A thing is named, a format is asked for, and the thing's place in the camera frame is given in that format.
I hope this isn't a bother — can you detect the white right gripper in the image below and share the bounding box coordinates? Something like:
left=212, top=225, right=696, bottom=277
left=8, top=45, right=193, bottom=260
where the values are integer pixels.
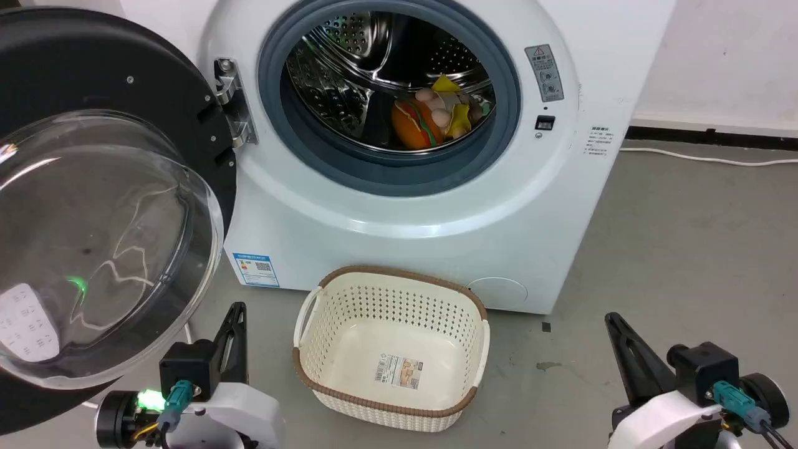
left=604, top=312, right=725, bottom=449

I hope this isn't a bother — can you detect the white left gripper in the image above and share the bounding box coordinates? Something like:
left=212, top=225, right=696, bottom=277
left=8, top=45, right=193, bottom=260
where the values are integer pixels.
left=163, top=302, right=286, bottom=449

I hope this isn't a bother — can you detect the white front-load washing machine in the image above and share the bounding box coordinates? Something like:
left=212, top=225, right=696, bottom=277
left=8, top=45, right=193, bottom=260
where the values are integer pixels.
left=198, top=0, right=678, bottom=316

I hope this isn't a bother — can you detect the white printed label sticker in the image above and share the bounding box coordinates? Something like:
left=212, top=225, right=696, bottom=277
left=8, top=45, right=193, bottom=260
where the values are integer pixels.
left=0, top=283, right=62, bottom=363

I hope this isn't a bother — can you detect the metal door hinge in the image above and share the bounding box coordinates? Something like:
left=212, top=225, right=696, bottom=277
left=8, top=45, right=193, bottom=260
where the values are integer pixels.
left=214, top=58, right=259, bottom=148

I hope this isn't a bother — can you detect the black round glass washer door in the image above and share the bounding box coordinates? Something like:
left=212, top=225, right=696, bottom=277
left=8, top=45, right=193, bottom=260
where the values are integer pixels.
left=0, top=6, right=239, bottom=435

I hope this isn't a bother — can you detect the blue white energy label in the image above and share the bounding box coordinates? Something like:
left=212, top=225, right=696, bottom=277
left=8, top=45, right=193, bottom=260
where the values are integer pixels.
left=232, top=252, right=281, bottom=289

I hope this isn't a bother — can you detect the cream plastic laundry basket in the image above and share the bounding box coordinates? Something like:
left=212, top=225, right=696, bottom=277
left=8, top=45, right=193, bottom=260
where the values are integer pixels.
left=292, top=266, right=491, bottom=433

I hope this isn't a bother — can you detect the round white filter cover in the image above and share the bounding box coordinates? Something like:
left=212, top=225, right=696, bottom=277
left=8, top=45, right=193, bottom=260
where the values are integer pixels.
left=466, top=277, right=529, bottom=311

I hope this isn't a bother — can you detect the paper product label sticker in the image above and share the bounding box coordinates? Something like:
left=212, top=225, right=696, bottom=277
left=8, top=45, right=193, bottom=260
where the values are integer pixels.
left=374, top=353, right=424, bottom=390

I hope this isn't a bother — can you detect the small printed text label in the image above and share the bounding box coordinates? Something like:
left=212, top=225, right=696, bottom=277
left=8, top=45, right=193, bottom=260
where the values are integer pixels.
left=585, top=125, right=618, bottom=160

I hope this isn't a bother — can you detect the black baseboard strip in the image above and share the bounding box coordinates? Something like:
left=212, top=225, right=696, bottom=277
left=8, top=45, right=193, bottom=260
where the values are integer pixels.
left=625, top=125, right=798, bottom=151

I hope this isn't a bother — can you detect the plush hamburger toy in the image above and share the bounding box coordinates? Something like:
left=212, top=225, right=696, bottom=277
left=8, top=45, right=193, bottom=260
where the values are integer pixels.
left=391, top=99, right=445, bottom=150

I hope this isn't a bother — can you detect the grey warning sticker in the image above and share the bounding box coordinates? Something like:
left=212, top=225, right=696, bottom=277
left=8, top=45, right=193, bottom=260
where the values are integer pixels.
left=524, top=44, right=565, bottom=104

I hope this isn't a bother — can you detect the doll in yellow clothes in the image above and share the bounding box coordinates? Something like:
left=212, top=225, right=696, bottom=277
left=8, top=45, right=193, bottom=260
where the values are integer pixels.
left=415, top=75, right=493, bottom=140

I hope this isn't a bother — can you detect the stainless steel washer drum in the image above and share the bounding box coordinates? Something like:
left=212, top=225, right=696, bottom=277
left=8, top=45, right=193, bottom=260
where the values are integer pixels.
left=285, top=9, right=498, bottom=154

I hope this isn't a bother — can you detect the teal plug cable left gripper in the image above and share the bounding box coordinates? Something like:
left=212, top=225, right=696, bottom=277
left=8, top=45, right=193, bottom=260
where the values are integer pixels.
left=132, top=379, right=195, bottom=441

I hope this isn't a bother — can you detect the teal plug cable gripper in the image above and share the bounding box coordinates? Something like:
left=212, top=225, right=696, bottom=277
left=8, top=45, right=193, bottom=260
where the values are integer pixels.
left=712, top=380, right=798, bottom=449
left=132, top=379, right=195, bottom=441

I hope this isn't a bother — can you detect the teal plug cable right gripper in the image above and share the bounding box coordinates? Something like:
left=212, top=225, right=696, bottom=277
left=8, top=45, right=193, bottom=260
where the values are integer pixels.
left=712, top=380, right=798, bottom=449

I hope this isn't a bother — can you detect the white floor cable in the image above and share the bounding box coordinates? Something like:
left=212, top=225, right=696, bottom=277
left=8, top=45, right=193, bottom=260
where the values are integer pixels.
left=618, top=147, right=798, bottom=168

